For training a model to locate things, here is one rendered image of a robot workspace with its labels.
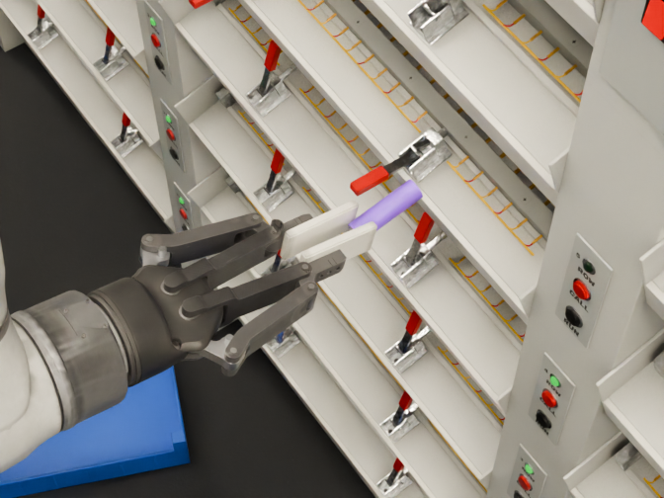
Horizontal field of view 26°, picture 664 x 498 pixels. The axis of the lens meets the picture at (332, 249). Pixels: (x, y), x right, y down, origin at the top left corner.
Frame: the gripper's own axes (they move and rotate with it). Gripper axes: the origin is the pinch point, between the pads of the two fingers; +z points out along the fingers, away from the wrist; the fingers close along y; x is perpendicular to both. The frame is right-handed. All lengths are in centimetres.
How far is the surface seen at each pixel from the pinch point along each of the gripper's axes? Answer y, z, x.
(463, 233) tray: -0.6, 16.3, 8.0
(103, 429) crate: 45, 12, 104
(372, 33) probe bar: 20.0, 20.2, 3.1
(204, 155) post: 50, 27, 54
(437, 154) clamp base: 6.5, 18.2, 5.6
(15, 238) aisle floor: 84, 18, 104
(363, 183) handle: 7.4, 10.5, 6.4
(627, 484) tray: -23.2, 23.6, 24.7
